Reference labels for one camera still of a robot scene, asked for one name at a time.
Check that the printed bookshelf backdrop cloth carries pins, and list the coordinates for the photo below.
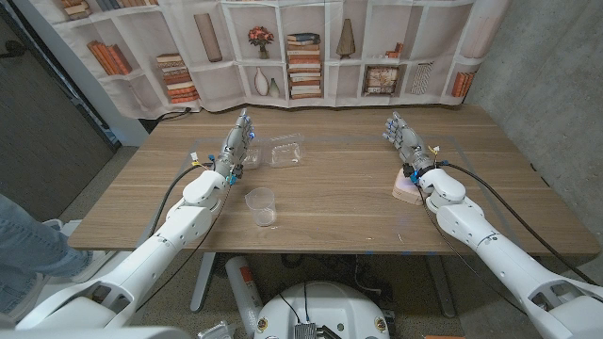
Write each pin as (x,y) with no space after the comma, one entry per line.
(212,85)

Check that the white floor platform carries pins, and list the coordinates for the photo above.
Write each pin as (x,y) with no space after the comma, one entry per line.
(63,230)

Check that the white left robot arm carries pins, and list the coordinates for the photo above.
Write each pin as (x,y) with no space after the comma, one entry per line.
(155,254)

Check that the person's leg in jeans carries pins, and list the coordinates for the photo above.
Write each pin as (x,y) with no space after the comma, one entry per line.
(28,245)

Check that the clear plastic clamshell container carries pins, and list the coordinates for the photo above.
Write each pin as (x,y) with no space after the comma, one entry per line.
(285,153)

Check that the white cylinder with orange label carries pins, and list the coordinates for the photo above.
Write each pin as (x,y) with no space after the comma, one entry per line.
(240,287)

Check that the clear plastic measuring cup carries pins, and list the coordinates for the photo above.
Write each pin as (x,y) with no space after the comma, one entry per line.
(260,207)

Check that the white sneaker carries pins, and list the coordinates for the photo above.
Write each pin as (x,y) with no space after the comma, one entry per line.
(96,266)

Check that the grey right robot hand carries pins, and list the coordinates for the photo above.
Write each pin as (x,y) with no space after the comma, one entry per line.
(410,143)

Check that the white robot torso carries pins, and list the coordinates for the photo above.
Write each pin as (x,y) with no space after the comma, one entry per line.
(330,306)

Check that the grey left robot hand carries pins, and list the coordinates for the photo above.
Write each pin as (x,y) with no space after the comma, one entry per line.
(235,146)

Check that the grey table leg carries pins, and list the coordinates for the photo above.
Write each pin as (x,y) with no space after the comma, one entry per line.
(201,282)
(440,287)

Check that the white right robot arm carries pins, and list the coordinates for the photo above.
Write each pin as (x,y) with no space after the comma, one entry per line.
(509,268)

